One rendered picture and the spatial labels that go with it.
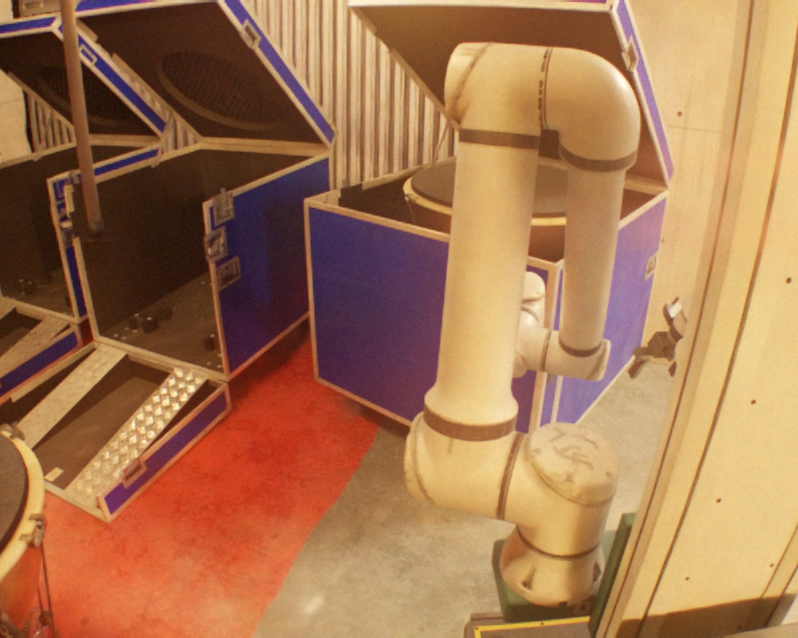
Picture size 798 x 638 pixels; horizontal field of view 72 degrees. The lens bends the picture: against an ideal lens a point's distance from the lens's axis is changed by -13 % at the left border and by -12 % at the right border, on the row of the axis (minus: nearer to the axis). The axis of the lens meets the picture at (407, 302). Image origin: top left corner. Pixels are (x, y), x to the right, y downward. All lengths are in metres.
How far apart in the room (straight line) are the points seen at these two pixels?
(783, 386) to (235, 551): 1.80
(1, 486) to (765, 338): 1.34
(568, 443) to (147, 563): 1.60
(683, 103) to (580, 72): 2.13
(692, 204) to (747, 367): 2.31
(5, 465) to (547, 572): 1.09
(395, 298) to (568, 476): 1.35
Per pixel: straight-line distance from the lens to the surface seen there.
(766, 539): 1.05
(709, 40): 2.97
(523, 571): 1.10
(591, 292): 1.08
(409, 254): 2.08
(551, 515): 1.00
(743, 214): 0.69
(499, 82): 0.87
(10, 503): 1.34
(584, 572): 1.11
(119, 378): 3.12
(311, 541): 2.20
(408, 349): 2.23
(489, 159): 0.87
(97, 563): 2.31
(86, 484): 2.59
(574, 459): 0.98
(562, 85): 0.85
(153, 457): 2.50
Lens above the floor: 1.61
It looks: 25 degrees down
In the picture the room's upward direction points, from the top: 1 degrees clockwise
